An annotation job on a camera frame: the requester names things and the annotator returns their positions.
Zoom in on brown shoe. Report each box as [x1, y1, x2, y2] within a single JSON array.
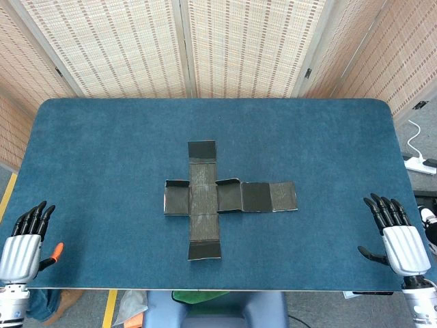
[[44, 290, 80, 326]]

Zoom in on black cardboard box cutout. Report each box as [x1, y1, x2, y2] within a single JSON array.
[[163, 139, 298, 262]]

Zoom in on blue felt table mat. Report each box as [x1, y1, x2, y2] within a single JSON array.
[[0, 98, 433, 292]]

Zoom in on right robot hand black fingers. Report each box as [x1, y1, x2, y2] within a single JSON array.
[[357, 193, 432, 288]]

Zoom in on white and black sneaker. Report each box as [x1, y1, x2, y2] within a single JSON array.
[[419, 204, 437, 254]]

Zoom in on blue robot torso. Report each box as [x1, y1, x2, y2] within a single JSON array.
[[142, 290, 290, 328]]

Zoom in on white power cable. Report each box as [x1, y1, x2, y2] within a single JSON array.
[[408, 119, 426, 161]]

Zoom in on orange packet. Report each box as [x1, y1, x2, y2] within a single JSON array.
[[124, 312, 145, 328]]

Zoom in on white plastic bag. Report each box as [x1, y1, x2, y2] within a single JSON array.
[[112, 290, 150, 327]]

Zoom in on woven bamboo screen panel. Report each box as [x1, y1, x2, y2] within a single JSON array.
[[10, 0, 192, 99], [333, 0, 437, 119], [296, 0, 390, 100], [179, 0, 337, 99], [0, 0, 76, 172]]

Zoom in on white power strip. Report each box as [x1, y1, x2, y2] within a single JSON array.
[[404, 155, 437, 175]]

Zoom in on left robot hand orange thumb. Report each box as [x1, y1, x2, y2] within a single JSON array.
[[0, 200, 65, 283]]

